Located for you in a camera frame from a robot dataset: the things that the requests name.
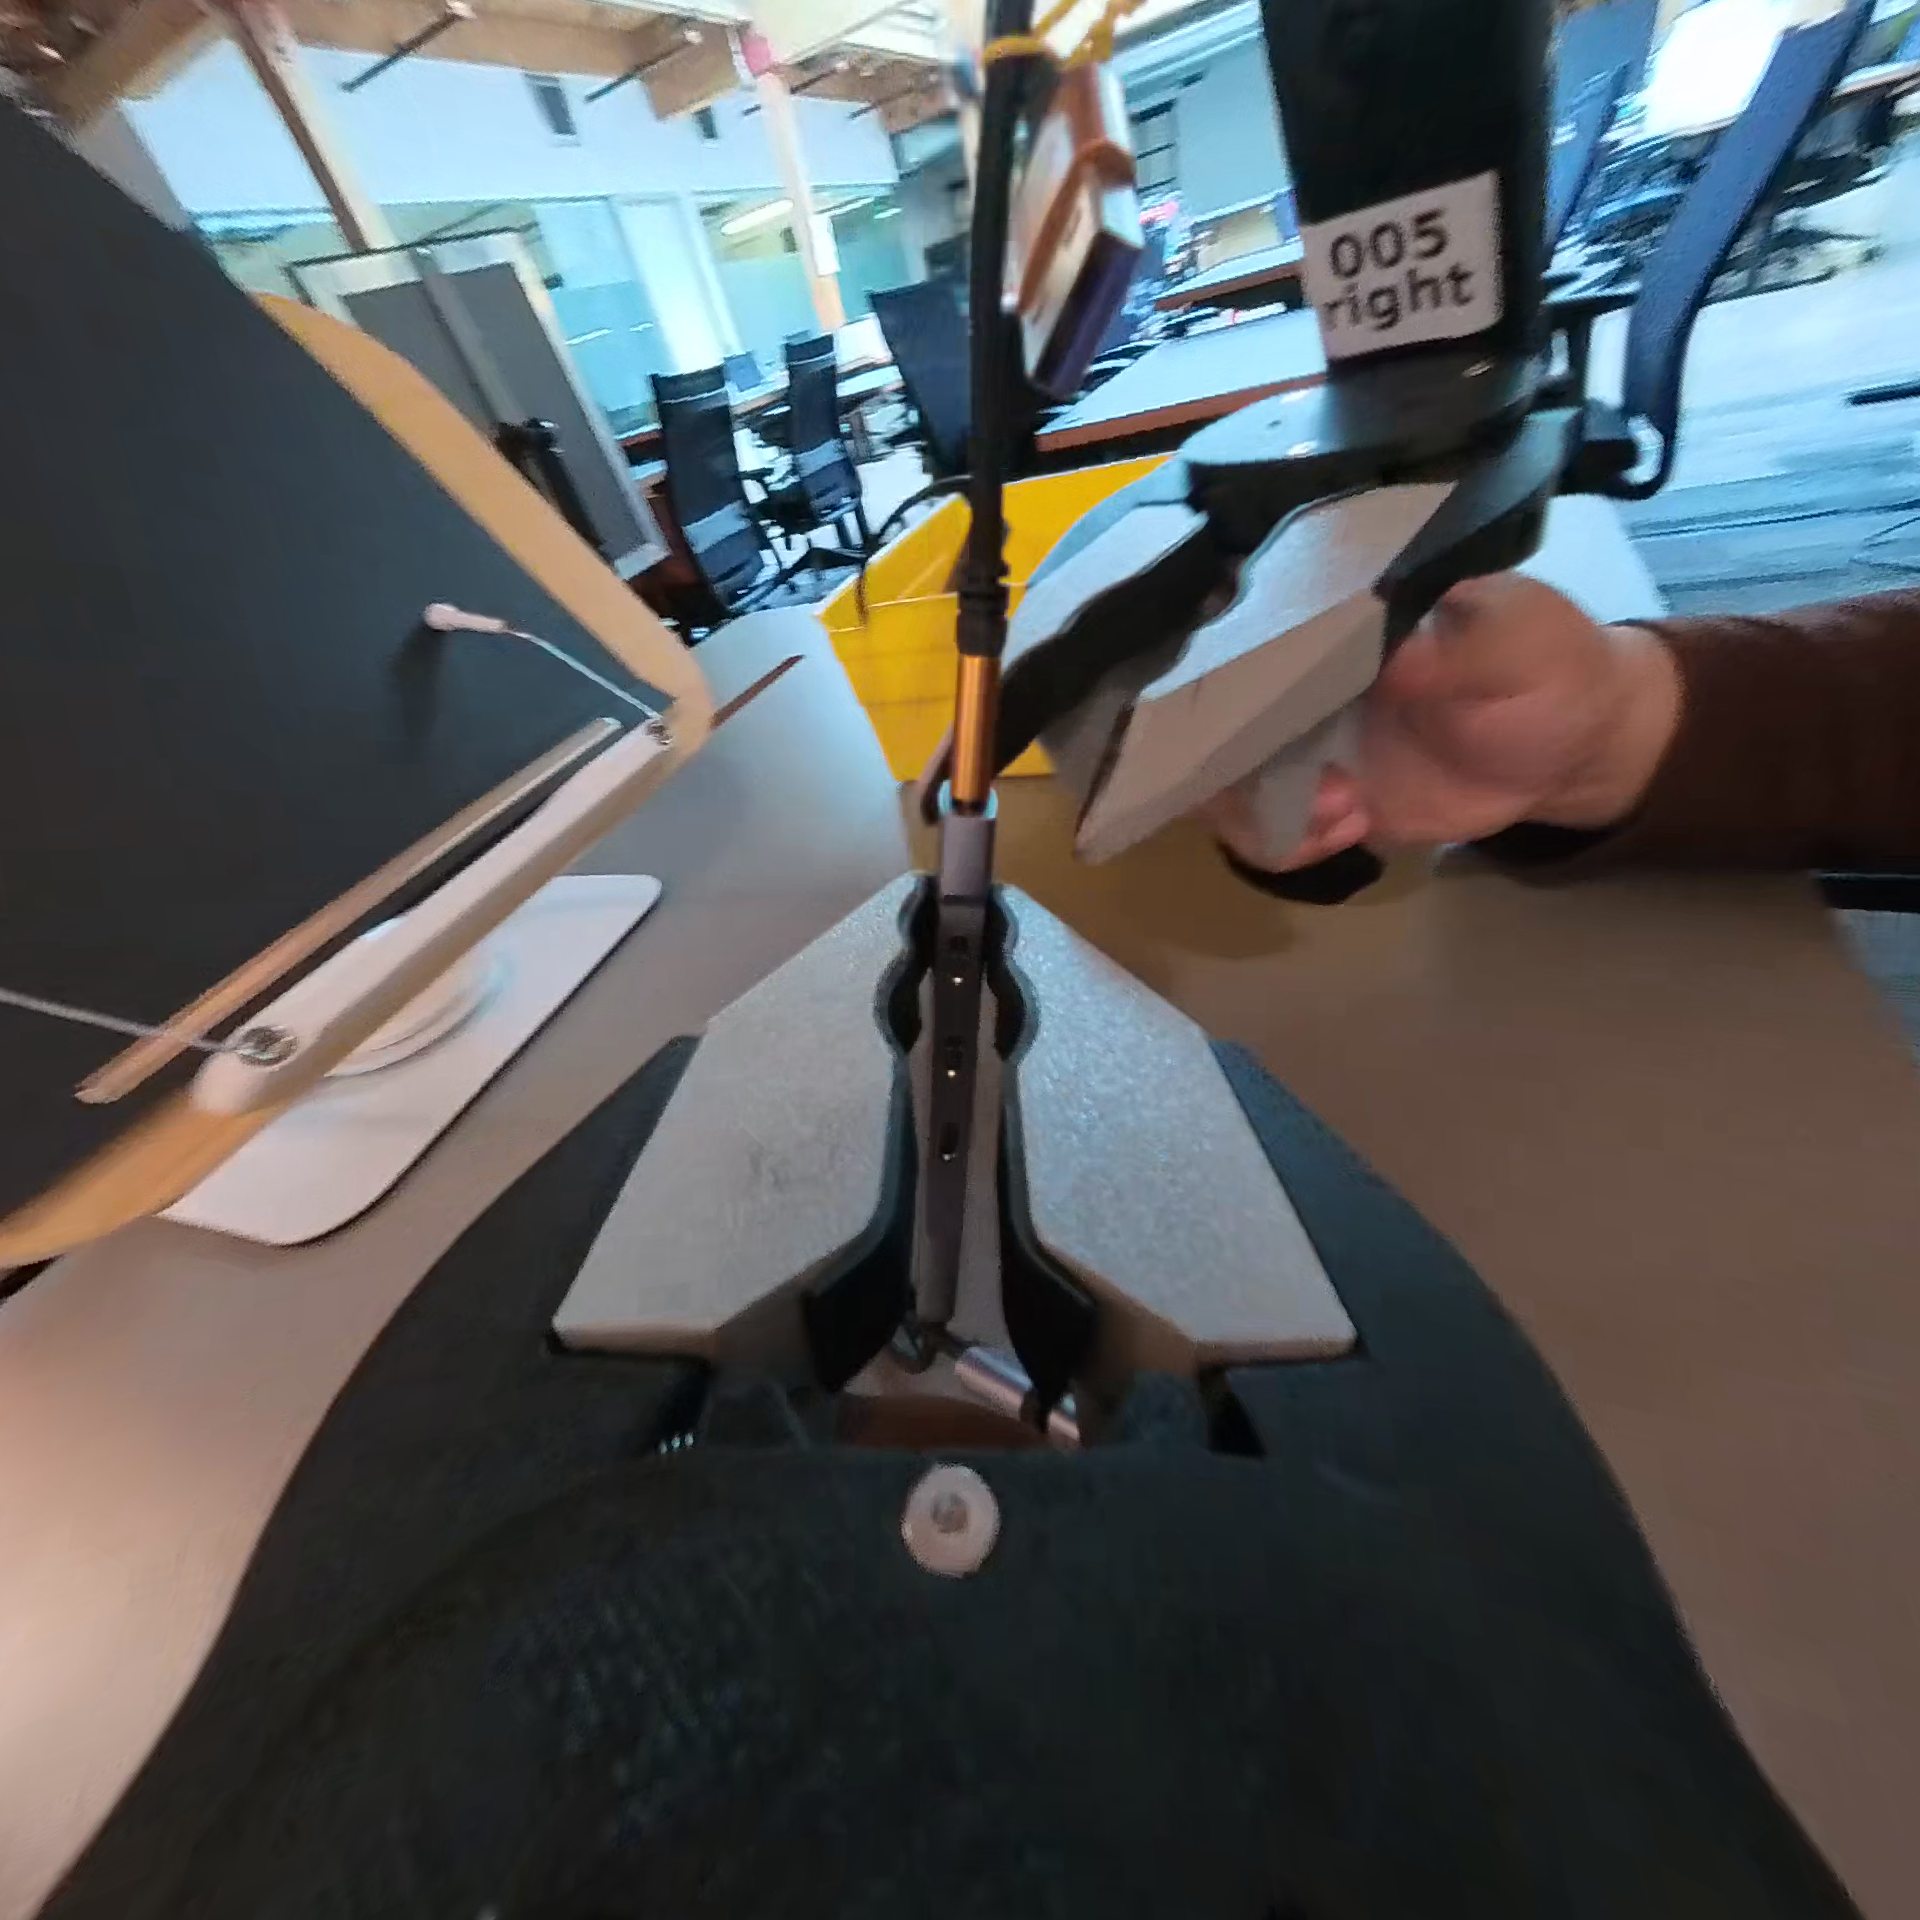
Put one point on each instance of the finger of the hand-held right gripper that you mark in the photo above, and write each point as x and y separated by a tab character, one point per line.
1119	555
1275	674

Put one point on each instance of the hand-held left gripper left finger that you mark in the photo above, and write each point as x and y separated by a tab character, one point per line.
750	1141

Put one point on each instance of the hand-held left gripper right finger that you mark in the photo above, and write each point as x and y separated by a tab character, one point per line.
1154	1154

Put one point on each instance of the slim grey usb hub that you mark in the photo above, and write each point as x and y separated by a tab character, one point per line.
961	901

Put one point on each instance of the person's right forearm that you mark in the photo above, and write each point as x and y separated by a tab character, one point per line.
1785	735

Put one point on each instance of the person's right hand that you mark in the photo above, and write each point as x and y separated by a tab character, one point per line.
1514	721

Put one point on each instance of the brown office desk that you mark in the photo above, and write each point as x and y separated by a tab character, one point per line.
1171	382

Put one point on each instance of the yellow plastic bin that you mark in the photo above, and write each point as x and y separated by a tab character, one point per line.
900	661

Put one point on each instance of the black office chair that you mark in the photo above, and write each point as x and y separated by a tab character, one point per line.
713	480
819	434
923	375

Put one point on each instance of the blue office chair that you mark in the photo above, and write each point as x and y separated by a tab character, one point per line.
1725	240

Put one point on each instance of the white tablet stand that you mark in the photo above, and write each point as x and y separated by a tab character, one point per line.
450	961

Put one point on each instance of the yellow twist tie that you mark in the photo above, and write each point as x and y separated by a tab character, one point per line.
1050	31

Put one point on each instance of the black desk clamp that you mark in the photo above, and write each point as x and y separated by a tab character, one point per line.
533	458

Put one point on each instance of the grey partition panel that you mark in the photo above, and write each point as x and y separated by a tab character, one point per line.
464	361

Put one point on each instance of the black board with wooden rim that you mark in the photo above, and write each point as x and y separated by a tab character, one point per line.
224	631

